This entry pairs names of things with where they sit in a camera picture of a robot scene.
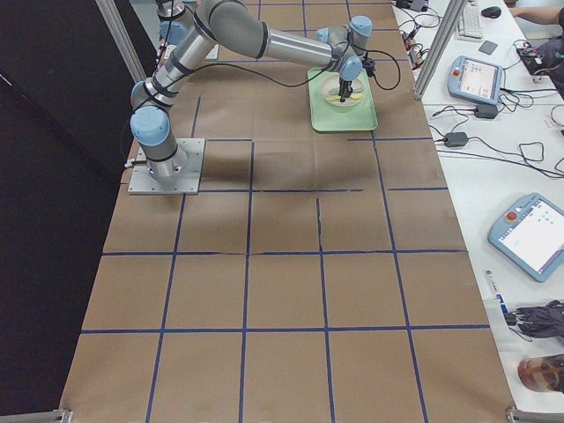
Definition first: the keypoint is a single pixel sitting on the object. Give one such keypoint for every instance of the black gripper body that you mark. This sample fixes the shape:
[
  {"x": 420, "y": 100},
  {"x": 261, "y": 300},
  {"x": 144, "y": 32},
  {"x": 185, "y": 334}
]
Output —
[{"x": 345, "y": 85}]

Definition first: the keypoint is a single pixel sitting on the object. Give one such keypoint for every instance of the yellow plastic fork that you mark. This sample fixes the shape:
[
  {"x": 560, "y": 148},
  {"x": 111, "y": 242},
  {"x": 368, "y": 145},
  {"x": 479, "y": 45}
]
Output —
[{"x": 353, "y": 98}]

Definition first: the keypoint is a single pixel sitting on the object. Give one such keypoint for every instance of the white round plate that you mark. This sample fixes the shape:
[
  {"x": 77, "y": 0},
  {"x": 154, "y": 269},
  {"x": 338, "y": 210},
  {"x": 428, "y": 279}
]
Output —
[{"x": 332, "y": 82}]

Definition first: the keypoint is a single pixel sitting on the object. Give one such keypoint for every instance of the light green tray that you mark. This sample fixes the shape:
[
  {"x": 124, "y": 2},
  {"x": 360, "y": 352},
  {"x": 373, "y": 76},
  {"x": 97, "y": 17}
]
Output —
[{"x": 327, "y": 118}]

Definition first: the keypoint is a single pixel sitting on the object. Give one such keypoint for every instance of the black power adapter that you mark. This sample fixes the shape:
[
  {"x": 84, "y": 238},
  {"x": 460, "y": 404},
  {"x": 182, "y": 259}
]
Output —
[
  {"x": 455, "y": 139},
  {"x": 486, "y": 111}
]

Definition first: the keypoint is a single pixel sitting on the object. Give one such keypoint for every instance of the blue teach pendant far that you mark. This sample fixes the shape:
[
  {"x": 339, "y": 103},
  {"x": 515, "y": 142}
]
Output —
[{"x": 475, "y": 80}]

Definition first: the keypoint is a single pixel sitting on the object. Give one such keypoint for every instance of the blue teach pendant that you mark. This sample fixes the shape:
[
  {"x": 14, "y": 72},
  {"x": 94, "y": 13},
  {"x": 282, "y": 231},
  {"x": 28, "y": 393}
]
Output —
[
  {"x": 530, "y": 234},
  {"x": 475, "y": 80}
]

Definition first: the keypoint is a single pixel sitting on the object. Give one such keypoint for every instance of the white keyboard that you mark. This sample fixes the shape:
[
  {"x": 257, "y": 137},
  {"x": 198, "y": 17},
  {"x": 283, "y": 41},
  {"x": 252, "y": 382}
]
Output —
[{"x": 468, "y": 25}]

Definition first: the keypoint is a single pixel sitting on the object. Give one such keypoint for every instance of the black computer mouse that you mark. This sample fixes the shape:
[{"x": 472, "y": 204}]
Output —
[{"x": 492, "y": 12}]

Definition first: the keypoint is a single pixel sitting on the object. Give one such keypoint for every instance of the blue teach pendant near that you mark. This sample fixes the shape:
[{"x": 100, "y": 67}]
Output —
[{"x": 530, "y": 234}]

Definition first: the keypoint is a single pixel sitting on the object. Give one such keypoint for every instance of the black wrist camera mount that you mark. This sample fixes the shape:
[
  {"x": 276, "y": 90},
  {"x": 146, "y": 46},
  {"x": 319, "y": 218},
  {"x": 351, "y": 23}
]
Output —
[{"x": 368, "y": 64}]

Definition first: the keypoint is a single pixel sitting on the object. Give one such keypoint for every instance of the aluminium frame post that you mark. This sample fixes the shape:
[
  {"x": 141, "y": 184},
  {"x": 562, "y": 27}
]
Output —
[{"x": 441, "y": 39}]

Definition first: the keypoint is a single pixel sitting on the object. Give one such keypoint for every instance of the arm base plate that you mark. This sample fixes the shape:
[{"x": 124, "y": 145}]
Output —
[
  {"x": 213, "y": 54},
  {"x": 180, "y": 174}
]

